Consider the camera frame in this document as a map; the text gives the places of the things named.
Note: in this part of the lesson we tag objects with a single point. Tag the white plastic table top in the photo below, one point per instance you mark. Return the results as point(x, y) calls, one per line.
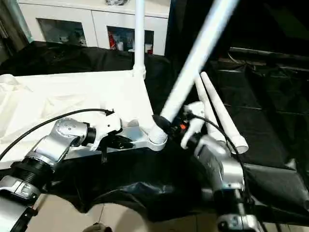
point(58, 101)

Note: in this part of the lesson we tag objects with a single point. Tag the white plastic table leg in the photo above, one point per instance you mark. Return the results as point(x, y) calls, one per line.
point(198, 53)
point(222, 111)
point(205, 104)
point(139, 34)

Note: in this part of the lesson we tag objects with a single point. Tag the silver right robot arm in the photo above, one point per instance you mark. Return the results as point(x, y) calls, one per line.
point(222, 169)

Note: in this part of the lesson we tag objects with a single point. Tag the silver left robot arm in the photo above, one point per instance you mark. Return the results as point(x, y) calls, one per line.
point(48, 150)

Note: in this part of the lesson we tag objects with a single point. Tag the black plastic mat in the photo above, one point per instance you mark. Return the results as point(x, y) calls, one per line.
point(270, 96)

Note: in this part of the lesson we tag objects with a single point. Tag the silver metal bar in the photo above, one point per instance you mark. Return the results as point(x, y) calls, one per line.
point(270, 52)

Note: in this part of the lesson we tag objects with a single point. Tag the white glass-door cabinet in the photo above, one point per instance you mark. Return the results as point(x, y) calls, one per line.
point(82, 17)

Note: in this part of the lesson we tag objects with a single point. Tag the grey curtain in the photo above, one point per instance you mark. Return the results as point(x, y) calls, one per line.
point(9, 24)

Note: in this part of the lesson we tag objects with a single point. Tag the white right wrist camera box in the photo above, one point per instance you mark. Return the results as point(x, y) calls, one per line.
point(193, 121)

